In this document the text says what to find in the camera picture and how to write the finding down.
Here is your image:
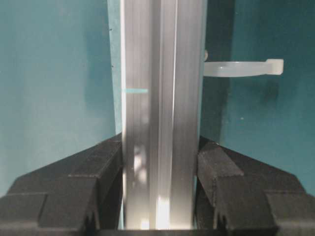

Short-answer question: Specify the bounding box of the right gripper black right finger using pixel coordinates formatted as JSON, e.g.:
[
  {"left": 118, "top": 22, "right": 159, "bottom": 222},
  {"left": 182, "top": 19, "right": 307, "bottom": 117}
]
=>
[{"left": 195, "top": 137, "right": 315, "bottom": 236}]

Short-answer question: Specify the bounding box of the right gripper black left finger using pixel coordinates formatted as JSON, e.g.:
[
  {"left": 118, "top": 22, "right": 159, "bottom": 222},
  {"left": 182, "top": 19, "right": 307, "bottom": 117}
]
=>
[{"left": 0, "top": 135, "right": 123, "bottom": 236}]

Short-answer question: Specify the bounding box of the large silver aluminium rail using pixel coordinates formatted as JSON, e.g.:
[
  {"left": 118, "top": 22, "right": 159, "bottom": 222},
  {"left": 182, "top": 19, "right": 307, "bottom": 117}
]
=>
[{"left": 120, "top": 0, "right": 207, "bottom": 230}]

